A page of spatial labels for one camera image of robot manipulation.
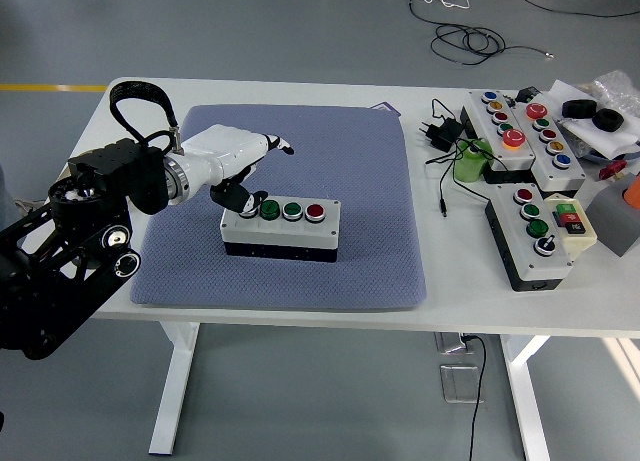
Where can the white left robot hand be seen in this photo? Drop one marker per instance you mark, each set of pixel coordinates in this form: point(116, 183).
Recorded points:
point(225, 148)

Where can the grey four-button control box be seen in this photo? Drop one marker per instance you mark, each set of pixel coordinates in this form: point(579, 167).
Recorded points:
point(300, 231)
point(545, 266)

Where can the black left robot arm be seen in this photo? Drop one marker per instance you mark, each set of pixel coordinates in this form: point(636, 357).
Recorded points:
point(50, 261)

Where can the five-button box with lit stop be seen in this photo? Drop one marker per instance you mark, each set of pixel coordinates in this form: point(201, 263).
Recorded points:
point(522, 156)

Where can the five-button box with red mushroom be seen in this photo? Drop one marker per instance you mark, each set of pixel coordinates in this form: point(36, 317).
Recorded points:
point(567, 178)

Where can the blue-grey quilted mat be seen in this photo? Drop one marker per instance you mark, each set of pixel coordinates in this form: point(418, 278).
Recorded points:
point(350, 181)

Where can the white table leg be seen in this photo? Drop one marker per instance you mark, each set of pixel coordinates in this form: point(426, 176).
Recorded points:
point(175, 381)
point(525, 381)

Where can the silver floor socket box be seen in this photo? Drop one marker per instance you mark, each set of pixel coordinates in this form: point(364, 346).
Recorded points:
point(450, 343)
point(457, 383)

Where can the small black connector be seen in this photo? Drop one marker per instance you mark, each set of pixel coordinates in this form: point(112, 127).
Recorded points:
point(527, 94)

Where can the blue bowl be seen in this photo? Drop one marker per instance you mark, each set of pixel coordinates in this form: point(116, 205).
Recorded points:
point(597, 157)

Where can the white paper sheet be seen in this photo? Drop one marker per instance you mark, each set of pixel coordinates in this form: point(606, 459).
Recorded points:
point(600, 138)

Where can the red knob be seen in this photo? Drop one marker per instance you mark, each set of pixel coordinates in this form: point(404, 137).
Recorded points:
point(611, 171)

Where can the grey block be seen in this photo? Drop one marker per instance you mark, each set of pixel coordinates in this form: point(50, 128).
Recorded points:
point(612, 221)

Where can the clear plastic bag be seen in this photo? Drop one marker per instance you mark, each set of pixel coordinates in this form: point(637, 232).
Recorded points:
point(617, 86)

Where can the orange cylinder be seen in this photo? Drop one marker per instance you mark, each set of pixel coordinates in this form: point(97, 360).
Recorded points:
point(634, 193)

